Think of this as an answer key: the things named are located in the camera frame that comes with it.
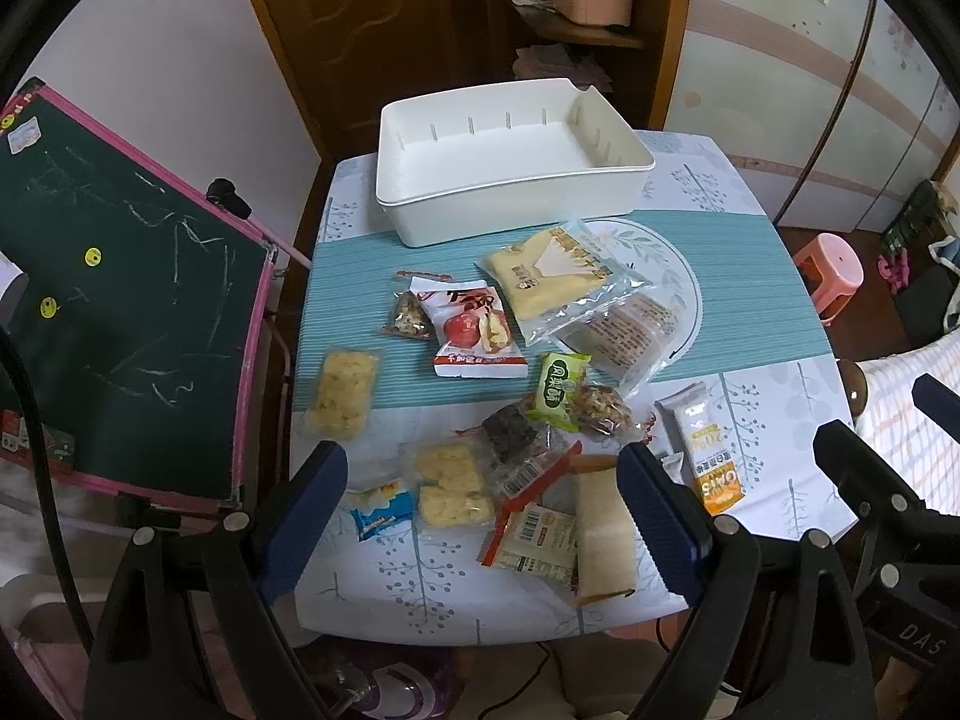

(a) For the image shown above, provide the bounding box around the brown paper bread package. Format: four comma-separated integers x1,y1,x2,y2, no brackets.
571,454,638,608

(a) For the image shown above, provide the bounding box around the orange white oats bar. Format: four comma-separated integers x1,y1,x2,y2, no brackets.
656,382,745,515

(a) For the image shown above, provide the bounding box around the yellow puffed rice cake pack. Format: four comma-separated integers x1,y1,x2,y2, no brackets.
306,349,379,442

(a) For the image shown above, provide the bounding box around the dark chocolate cake packet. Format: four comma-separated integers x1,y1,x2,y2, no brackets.
462,403,568,465

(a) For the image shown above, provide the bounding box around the red apple chips bag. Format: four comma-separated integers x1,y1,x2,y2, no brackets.
410,277,529,379

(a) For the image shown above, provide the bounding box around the Calleton yellow bread package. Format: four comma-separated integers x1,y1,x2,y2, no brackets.
478,220,654,346

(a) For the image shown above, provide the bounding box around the pink plastic stool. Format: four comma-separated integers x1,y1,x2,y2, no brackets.
793,232,864,327

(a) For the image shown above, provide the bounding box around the blue small snack packet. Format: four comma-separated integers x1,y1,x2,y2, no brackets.
347,478,416,541

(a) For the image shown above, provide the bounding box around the red-edged barcode snack packet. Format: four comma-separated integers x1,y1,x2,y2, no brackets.
478,442,583,587

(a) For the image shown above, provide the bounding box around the double rice cracker pack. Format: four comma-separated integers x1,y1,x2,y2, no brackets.
402,437,494,532

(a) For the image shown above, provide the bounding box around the white patterned wardrobe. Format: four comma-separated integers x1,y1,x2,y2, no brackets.
665,0,958,232

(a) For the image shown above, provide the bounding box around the clear wrapped brown cake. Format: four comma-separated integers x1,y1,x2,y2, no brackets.
560,293,685,398

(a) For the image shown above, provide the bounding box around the green snack packet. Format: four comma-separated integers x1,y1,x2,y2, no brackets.
527,351,590,433

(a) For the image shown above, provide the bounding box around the teal floral tablecloth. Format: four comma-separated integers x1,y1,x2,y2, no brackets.
295,133,853,645

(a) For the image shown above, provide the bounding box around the small nut mix packet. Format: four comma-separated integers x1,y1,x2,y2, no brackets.
381,270,452,340

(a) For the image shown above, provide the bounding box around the wooden corner shelf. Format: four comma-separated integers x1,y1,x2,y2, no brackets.
488,0,692,130

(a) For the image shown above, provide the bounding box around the white plastic storage bin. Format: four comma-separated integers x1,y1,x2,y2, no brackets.
374,78,656,247

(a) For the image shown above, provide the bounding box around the brown wooden door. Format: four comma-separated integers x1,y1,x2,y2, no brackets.
251,0,509,161

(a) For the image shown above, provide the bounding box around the green chalkboard pink frame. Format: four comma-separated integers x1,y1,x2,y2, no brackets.
2,80,280,512

